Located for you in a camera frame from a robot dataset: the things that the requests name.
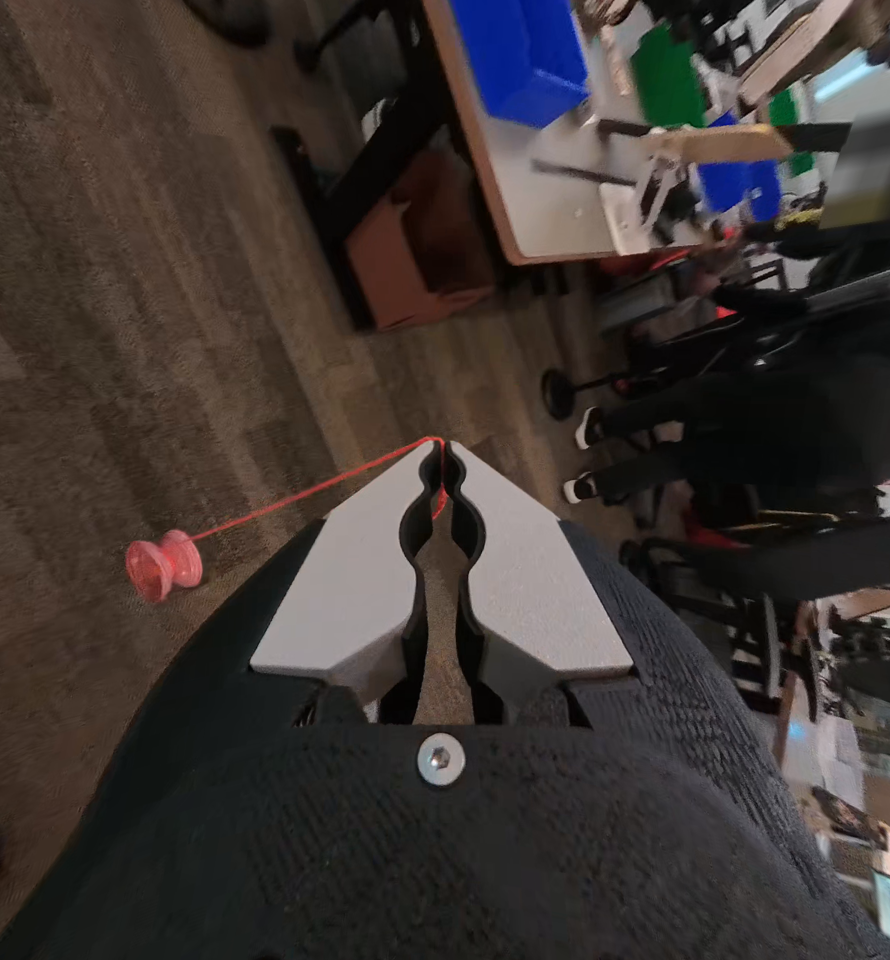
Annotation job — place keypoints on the red orange object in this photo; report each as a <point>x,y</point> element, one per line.
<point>648,258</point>

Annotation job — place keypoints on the grey work table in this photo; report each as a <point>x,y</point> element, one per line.
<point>550,195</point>

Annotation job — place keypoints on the white tilted stand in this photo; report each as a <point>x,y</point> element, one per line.
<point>715,158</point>

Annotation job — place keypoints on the green parts bin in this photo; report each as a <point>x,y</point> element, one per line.
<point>787,117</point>
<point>667,75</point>

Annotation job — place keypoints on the large blue parts bin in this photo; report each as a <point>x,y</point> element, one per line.
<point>520,53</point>

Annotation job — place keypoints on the small blue parts bin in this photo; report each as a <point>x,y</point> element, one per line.
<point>742,173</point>

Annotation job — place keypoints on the cardboard box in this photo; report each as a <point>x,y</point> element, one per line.
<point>422,248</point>

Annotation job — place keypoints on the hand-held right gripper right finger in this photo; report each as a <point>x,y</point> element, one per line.
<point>543,600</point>

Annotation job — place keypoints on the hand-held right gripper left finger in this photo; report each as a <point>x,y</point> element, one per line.
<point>340,600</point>

